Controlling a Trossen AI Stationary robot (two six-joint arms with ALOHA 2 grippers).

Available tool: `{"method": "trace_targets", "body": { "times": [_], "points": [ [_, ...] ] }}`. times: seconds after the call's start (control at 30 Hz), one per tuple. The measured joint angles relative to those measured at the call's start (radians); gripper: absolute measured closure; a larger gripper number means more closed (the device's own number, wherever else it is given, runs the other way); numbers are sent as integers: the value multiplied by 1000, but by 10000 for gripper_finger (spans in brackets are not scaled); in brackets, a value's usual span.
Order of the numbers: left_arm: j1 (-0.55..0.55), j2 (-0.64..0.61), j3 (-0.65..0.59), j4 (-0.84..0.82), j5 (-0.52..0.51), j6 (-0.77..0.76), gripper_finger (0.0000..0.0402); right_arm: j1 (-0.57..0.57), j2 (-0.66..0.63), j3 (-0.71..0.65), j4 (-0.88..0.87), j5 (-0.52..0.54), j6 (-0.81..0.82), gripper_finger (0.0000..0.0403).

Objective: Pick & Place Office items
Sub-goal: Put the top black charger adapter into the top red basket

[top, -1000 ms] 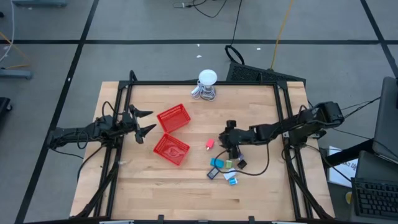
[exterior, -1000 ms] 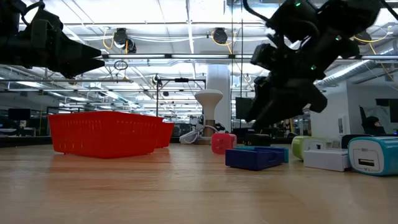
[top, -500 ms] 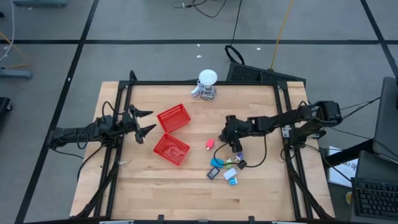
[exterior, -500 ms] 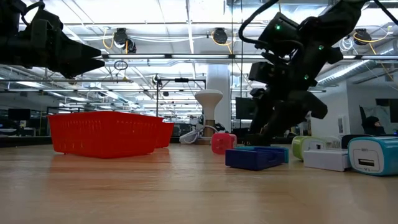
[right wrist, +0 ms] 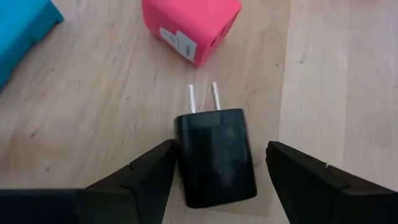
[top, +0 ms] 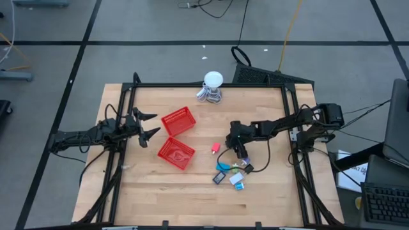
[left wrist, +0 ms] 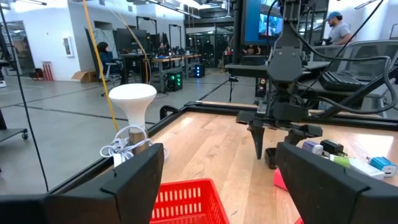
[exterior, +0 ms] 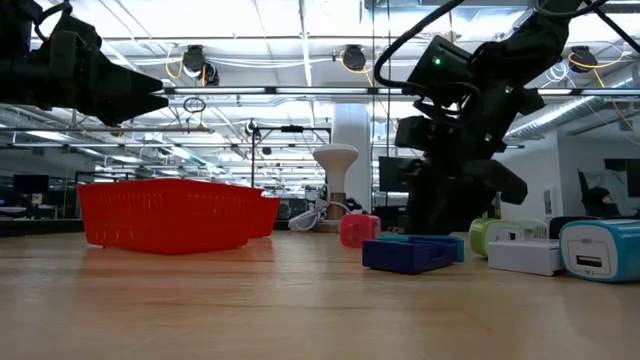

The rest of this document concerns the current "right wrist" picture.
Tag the teal blue box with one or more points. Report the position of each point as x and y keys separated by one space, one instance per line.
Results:
x=18 y=25

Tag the pink wall charger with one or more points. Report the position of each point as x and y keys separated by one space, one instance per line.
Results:
x=186 y=18

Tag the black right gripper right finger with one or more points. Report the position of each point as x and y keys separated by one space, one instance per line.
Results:
x=304 y=186

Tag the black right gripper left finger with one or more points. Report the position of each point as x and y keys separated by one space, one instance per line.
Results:
x=146 y=186

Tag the black wall charger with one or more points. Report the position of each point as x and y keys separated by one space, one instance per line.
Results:
x=214 y=155

